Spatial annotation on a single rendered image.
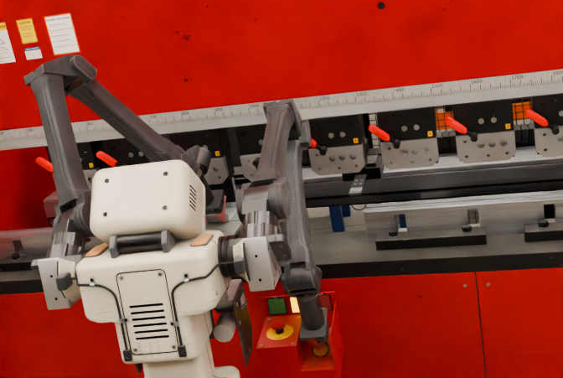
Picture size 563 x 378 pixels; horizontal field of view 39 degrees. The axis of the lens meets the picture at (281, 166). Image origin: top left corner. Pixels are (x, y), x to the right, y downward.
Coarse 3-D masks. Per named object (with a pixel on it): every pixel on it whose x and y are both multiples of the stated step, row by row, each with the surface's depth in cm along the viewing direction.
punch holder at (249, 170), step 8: (240, 128) 223; (248, 128) 223; (256, 128) 222; (264, 128) 222; (240, 136) 224; (248, 136) 224; (256, 136) 223; (240, 144) 225; (248, 144) 224; (256, 144) 224; (240, 152) 226; (248, 152) 225; (256, 152) 225; (240, 160) 227; (248, 160) 227; (248, 168) 227; (248, 176) 228
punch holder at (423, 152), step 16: (384, 112) 213; (400, 112) 212; (416, 112) 212; (432, 112) 210; (384, 128) 214; (400, 128) 213; (416, 128) 212; (432, 128) 211; (384, 144) 215; (400, 144) 214; (416, 144) 214; (432, 144) 213; (384, 160) 217; (400, 160) 216; (416, 160) 215; (432, 160) 214
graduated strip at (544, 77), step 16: (464, 80) 205; (480, 80) 204; (496, 80) 203; (512, 80) 203; (528, 80) 202; (544, 80) 201; (560, 80) 200; (320, 96) 215; (336, 96) 214; (352, 96) 213; (368, 96) 212; (384, 96) 211; (400, 96) 210; (416, 96) 209; (176, 112) 226; (192, 112) 225; (208, 112) 224; (224, 112) 223; (240, 112) 222; (256, 112) 221; (32, 128) 238; (80, 128) 234; (96, 128) 233; (112, 128) 232
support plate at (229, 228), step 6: (234, 216) 231; (216, 222) 229; (222, 222) 228; (228, 222) 228; (234, 222) 227; (240, 222) 226; (210, 228) 226; (216, 228) 225; (222, 228) 224; (228, 228) 224; (234, 228) 223; (228, 234) 220; (234, 234) 219
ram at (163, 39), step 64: (0, 0) 225; (64, 0) 221; (128, 0) 217; (192, 0) 213; (256, 0) 209; (320, 0) 206; (384, 0) 202; (448, 0) 199; (512, 0) 196; (0, 64) 233; (128, 64) 224; (192, 64) 220; (256, 64) 216; (320, 64) 212; (384, 64) 208; (448, 64) 205; (512, 64) 201; (0, 128) 240; (192, 128) 227
